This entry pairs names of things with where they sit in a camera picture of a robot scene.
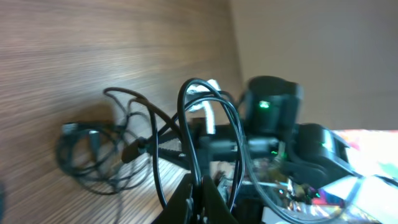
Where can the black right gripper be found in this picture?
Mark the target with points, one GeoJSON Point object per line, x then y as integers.
{"type": "Point", "coordinates": [220, 146]}

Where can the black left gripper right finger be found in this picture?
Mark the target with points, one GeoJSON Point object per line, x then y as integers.
{"type": "Point", "coordinates": [213, 208]}

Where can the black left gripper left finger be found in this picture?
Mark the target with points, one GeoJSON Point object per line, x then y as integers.
{"type": "Point", "coordinates": [182, 208]}

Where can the black USB cable long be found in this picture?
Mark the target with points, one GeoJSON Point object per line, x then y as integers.
{"type": "Point", "coordinates": [160, 123]}

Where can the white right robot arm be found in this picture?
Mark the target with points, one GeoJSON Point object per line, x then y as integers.
{"type": "Point", "coordinates": [309, 155]}

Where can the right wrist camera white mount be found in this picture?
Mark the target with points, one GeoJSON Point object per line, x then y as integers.
{"type": "Point", "coordinates": [194, 91]}

